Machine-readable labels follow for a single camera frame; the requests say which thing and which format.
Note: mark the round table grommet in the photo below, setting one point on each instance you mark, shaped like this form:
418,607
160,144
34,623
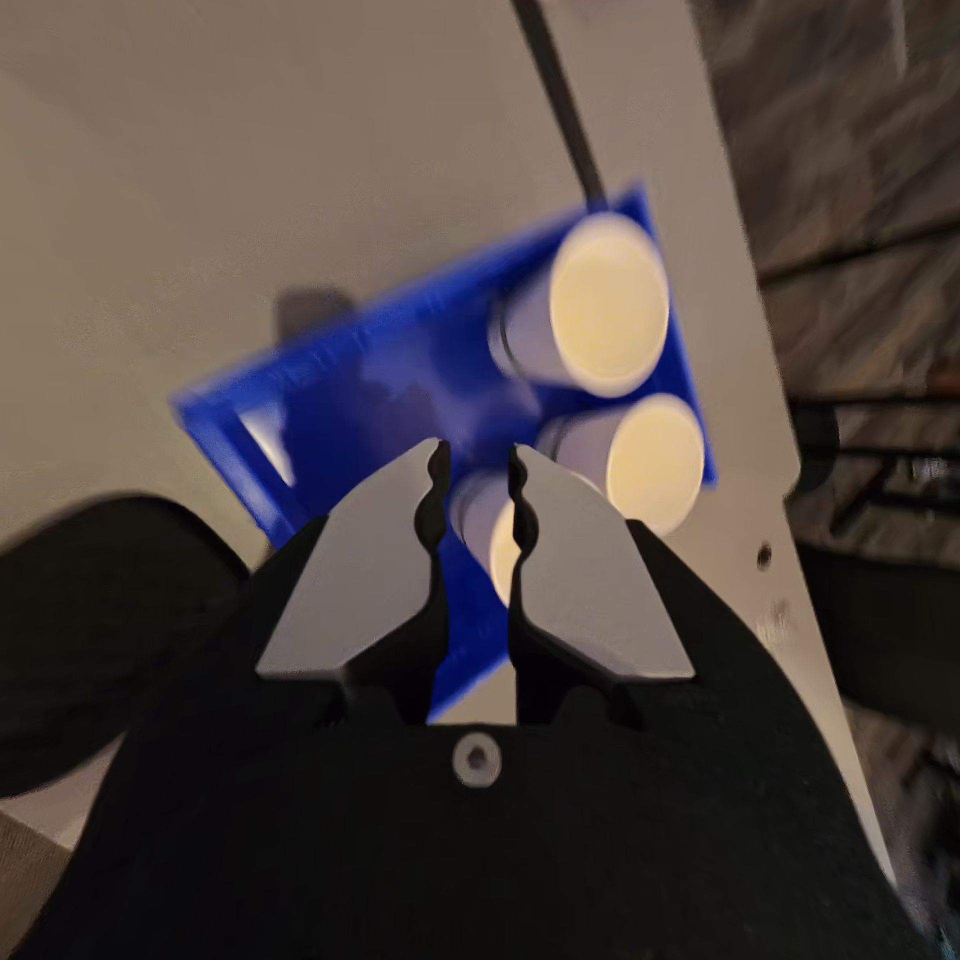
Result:
764,555

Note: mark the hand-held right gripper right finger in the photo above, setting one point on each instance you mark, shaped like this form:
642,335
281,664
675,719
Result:
600,593

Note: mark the black round stand base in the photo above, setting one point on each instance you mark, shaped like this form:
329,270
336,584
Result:
813,450

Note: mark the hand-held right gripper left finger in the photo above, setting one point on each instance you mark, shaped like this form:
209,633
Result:
353,593

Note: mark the blue plastic bin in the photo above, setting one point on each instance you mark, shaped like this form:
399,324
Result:
345,405

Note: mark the white paper cup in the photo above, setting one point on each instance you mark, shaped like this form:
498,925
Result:
608,308
480,518
653,458

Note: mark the black flat mat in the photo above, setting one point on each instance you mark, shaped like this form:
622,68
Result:
563,105

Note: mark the clear crinkled plastic piece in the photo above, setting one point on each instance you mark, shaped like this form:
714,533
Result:
777,618

